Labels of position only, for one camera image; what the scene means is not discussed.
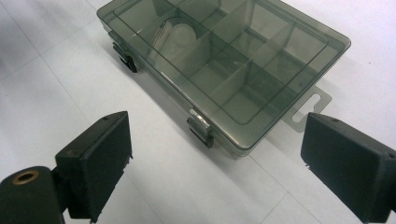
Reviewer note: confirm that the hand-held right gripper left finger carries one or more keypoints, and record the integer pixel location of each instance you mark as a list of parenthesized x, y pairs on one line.
[(96, 161)]

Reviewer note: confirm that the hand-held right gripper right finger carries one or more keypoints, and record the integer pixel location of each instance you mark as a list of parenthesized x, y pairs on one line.
[(348, 165)]

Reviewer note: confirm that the grey transparent compartment box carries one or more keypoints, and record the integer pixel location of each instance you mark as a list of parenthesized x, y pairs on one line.
[(236, 77)]

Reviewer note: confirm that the white table board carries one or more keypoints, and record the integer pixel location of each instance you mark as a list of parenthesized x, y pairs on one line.
[(46, 93)]

